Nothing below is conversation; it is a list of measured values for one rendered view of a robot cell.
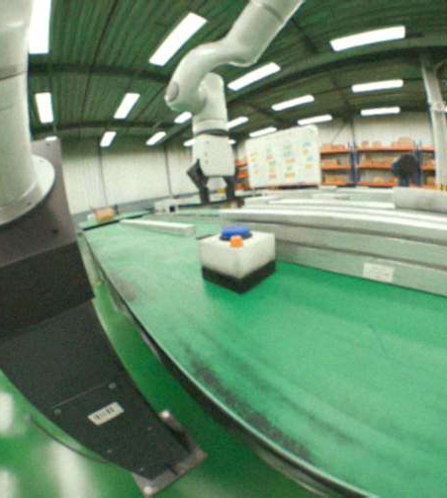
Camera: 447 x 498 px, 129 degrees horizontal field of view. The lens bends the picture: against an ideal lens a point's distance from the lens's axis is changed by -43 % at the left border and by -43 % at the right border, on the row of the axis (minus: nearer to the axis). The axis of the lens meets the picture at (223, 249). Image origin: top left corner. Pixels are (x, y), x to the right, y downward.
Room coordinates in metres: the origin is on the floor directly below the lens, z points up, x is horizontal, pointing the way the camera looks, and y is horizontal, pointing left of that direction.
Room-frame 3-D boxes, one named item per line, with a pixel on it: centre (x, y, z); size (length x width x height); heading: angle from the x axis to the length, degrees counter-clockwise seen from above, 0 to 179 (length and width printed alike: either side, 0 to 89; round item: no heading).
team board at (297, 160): (3.42, -1.23, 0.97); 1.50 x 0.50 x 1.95; 42
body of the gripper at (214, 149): (0.47, 0.00, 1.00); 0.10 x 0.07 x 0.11; 131
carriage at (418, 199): (0.25, -0.44, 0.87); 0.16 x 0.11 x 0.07; 41
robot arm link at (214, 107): (0.46, 0.00, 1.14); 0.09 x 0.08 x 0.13; 140
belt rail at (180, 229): (0.94, 0.41, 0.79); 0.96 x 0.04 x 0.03; 41
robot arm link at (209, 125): (0.47, 0.00, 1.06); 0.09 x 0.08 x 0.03; 131
